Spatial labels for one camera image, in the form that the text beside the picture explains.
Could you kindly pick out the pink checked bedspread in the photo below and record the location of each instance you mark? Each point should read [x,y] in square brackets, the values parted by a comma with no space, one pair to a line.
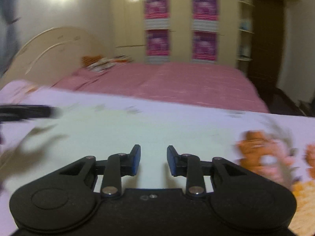
[206,85]

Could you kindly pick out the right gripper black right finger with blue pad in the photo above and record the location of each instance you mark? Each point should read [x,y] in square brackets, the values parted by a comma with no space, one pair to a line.
[192,168]

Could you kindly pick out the cream corner shelf unit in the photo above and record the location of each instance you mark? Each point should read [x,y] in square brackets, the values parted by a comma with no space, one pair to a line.
[245,27]

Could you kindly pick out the pale green small cloth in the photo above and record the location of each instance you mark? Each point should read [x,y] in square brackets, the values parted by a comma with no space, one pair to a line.
[42,146]

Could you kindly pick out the upper right magenta poster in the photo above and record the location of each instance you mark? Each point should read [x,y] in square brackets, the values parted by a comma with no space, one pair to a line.
[205,14]

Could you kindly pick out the magenta poster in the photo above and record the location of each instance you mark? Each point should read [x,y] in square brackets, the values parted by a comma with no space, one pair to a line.
[156,14]
[204,46]
[205,14]
[157,46]

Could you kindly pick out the cream wardrobe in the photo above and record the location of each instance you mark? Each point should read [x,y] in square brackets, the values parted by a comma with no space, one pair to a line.
[130,35]

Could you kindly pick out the upper left magenta poster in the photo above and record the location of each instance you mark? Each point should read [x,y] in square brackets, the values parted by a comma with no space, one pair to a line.
[156,14]

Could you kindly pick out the floral lilac bed sheet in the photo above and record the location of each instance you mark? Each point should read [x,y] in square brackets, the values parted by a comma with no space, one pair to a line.
[281,142]

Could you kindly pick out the grey curtain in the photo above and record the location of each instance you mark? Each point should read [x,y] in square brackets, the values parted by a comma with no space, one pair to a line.
[9,38]

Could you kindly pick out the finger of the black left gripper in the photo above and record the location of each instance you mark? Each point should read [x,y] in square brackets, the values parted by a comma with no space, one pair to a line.
[16,113]

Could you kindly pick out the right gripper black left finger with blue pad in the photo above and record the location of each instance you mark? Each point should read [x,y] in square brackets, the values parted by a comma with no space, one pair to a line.
[116,167]

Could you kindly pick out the lower right magenta poster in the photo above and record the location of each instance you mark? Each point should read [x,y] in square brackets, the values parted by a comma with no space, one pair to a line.
[204,46]

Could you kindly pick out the lower left magenta poster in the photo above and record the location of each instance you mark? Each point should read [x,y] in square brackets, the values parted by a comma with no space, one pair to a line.
[157,46]

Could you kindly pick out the orange white patterned pillow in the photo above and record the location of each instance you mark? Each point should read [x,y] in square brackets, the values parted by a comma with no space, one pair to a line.
[99,63]

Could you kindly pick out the cream rounded headboard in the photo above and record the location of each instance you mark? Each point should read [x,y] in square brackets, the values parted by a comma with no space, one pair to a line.
[52,55]

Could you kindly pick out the dark wooden door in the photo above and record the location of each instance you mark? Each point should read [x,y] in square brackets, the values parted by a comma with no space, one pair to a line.
[267,45]

